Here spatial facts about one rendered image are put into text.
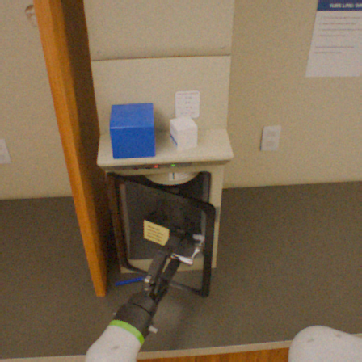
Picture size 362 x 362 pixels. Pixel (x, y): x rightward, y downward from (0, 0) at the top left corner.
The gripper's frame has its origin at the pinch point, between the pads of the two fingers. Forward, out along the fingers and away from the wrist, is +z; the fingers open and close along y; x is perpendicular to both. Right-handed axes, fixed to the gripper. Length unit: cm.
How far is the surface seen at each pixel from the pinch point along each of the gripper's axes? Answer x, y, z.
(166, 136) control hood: 6.1, 31.1, 10.4
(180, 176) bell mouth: 4.9, 13.8, 16.6
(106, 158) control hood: 15.2, 31.1, -3.0
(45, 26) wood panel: 23, 63, -6
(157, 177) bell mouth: 11.0, 13.4, 14.1
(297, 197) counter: -25, -26, 66
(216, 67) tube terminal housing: -3, 48, 18
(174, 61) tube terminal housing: 5, 50, 14
